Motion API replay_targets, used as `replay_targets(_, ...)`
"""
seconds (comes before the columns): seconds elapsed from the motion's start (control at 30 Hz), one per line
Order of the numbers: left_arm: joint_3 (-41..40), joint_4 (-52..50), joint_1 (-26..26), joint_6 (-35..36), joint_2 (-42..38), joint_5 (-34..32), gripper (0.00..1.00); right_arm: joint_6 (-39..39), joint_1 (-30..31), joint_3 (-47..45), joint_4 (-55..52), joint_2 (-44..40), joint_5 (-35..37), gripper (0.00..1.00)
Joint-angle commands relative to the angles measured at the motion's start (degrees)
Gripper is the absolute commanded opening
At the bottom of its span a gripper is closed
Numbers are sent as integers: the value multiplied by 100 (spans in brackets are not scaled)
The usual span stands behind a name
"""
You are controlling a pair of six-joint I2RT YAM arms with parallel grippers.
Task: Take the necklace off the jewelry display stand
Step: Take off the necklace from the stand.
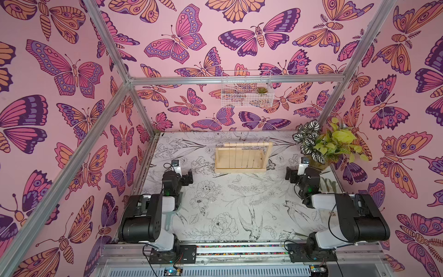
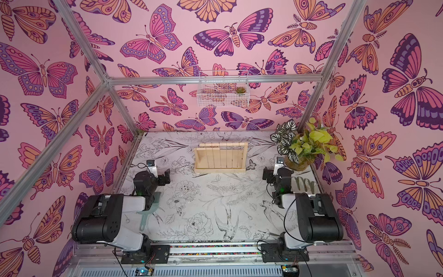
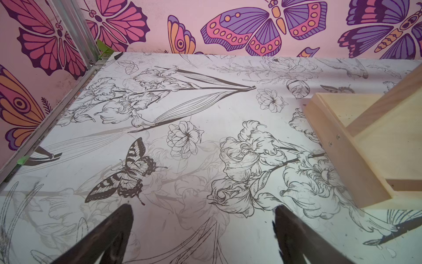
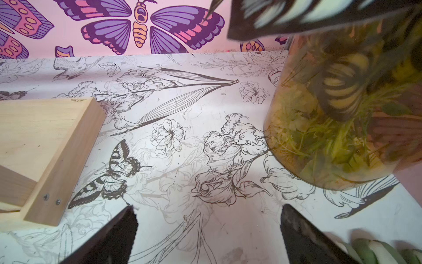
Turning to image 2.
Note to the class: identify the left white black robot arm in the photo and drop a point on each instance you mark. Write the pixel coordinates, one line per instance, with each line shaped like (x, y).
(100, 219)

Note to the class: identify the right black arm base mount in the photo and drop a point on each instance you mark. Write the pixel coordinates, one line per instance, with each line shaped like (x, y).
(273, 253)

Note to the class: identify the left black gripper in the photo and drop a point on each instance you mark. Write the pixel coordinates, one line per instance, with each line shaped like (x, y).
(162, 177)

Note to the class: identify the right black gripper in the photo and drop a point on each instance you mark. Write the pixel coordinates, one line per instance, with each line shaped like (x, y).
(268, 175)

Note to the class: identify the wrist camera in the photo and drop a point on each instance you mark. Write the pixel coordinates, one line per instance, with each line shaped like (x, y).
(279, 163)
(152, 167)

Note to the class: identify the white wire wall basket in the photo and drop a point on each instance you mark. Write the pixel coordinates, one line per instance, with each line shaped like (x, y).
(217, 88)

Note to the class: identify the beige green gardening glove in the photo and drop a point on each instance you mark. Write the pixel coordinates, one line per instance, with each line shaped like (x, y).
(304, 185)

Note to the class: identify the metal cage frame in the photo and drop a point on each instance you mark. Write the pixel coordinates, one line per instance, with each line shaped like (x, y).
(27, 180)

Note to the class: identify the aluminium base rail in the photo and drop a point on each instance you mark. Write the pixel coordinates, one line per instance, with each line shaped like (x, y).
(219, 259)

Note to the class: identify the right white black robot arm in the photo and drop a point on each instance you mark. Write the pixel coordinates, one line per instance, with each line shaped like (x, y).
(307, 219)

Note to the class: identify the potted green leafy plant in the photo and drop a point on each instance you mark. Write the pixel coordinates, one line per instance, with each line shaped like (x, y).
(300, 149)

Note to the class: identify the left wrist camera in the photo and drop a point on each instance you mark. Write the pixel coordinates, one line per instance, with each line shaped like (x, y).
(152, 167)

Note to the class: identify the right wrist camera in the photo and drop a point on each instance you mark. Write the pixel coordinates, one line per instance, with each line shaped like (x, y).
(279, 163)

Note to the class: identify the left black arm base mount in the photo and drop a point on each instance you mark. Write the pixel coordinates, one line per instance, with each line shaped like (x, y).
(156, 254)

